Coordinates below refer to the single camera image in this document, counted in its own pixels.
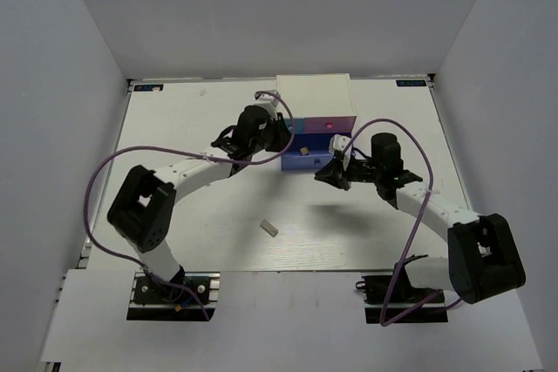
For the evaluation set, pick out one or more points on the blue label sticker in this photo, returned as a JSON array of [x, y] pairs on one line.
[[411, 83], [148, 87]]

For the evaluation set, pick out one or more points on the left blue label sticker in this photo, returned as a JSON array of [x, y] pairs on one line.
[[148, 87]]

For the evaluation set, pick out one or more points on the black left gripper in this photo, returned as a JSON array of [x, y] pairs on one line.
[[283, 135]]

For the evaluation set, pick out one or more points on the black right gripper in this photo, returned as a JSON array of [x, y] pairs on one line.
[[334, 174]]

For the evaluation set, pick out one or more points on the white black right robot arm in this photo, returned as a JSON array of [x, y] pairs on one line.
[[482, 259]]

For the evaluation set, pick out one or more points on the white drawer cabinet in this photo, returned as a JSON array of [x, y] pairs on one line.
[[312, 96]]

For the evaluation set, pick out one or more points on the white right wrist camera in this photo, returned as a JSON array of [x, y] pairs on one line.
[[341, 148]]

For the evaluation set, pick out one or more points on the pink drawer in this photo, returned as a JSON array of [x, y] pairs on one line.
[[329, 124]]

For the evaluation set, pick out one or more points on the lavender blue drawer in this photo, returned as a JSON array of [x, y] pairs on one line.
[[318, 144]]

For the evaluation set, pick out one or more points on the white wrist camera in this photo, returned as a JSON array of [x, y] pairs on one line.
[[268, 100], [341, 148]]

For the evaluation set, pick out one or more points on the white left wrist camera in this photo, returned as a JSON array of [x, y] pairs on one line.
[[268, 100]]

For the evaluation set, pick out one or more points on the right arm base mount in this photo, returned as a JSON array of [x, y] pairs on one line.
[[374, 285]]

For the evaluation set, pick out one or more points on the grey white eraser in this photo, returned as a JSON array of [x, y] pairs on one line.
[[269, 228]]

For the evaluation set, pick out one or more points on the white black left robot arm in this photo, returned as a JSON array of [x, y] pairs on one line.
[[143, 208]]

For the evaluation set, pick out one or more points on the light blue drawer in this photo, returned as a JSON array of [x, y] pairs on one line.
[[295, 125]]

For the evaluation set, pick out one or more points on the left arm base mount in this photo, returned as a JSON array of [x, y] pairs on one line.
[[149, 301]]

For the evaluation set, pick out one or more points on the right blue label sticker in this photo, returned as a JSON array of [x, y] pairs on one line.
[[411, 83]]

